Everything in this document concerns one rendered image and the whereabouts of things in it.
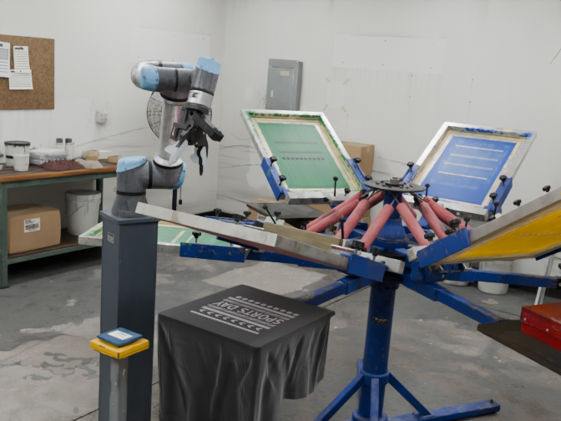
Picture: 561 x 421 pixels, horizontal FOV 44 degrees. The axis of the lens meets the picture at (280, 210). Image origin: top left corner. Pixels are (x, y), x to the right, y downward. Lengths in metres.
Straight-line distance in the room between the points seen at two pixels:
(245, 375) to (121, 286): 0.76
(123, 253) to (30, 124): 3.76
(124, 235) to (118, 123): 4.35
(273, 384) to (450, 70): 4.83
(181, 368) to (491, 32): 4.91
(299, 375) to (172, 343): 0.46
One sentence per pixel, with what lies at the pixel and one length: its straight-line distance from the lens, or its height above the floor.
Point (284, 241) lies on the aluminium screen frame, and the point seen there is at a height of 1.31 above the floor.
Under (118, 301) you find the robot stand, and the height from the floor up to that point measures 0.87.
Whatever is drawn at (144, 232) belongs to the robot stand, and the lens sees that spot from 2.82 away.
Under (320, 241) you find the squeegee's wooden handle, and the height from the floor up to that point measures 1.18.
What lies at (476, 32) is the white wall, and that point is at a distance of 6.74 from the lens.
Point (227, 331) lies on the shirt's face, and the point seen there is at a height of 0.95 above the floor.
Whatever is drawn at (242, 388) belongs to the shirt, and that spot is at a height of 0.79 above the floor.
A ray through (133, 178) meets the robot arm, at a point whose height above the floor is 1.36.
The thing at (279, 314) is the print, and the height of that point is 0.95.
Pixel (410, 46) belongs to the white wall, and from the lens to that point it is 6.97.
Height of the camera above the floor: 1.81
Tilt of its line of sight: 11 degrees down
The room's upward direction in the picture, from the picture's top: 4 degrees clockwise
